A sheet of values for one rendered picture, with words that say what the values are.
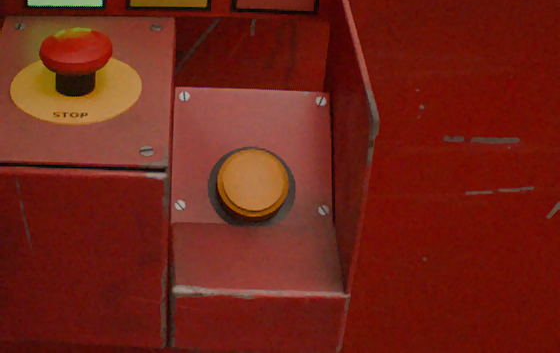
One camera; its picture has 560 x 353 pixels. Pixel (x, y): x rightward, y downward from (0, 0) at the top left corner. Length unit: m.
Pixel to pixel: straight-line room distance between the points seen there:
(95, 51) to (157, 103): 0.04
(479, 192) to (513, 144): 0.05
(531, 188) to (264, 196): 0.34
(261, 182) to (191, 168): 0.04
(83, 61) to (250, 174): 0.12
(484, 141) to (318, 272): 0.30
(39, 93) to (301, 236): 0.16
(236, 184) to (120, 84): 0.09
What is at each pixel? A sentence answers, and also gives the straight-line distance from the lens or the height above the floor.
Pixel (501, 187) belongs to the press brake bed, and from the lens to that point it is 0.91.
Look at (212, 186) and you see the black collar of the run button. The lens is 0.65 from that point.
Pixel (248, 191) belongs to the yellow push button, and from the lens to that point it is 0.64.
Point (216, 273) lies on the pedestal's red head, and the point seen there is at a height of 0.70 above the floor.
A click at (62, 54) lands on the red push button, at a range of 0.59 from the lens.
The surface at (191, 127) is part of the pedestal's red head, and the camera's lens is 0.66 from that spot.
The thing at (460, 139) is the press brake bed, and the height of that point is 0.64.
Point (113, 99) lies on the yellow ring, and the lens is 0.60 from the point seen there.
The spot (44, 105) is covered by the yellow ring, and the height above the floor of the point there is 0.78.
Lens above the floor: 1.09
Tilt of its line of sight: 34 degrees down
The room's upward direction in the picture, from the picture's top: 6 degrees clockwise
